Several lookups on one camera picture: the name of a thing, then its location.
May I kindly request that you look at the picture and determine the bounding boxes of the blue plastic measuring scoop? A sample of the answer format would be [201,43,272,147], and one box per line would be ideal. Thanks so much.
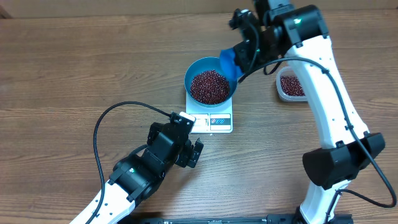
[219,48,243,81]

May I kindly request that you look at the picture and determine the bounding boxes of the red adzuki beans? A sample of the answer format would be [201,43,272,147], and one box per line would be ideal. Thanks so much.
[190,69,306,105]

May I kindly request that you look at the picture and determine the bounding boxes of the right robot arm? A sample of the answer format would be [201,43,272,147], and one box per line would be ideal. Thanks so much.
[222,1,385,223]

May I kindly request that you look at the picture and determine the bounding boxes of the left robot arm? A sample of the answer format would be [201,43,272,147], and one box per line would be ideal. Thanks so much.
[71,116,203,224]

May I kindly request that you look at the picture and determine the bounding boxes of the white digital kitchen scale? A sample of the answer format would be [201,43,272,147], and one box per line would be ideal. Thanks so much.
[186,93,233,134]

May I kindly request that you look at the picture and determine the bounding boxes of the teal blue bowl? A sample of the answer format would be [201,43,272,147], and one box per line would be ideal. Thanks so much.
[184,57,238,106]

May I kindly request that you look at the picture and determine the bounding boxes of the clear plastic bean container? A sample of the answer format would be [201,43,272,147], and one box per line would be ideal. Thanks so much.
[276,67,307,103]

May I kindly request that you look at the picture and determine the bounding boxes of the right black cable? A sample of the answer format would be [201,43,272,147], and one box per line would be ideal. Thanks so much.
[238,21,398,224]

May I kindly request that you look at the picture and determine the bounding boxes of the black cable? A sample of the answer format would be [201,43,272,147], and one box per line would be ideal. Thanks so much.
[85,100,174,224]
[238,21,398,224]

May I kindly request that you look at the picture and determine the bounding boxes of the left black cable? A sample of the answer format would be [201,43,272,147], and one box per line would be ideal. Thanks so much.
[85,100,174,224]

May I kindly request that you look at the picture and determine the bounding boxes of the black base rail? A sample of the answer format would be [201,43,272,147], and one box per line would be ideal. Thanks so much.
[119,207,354,224]

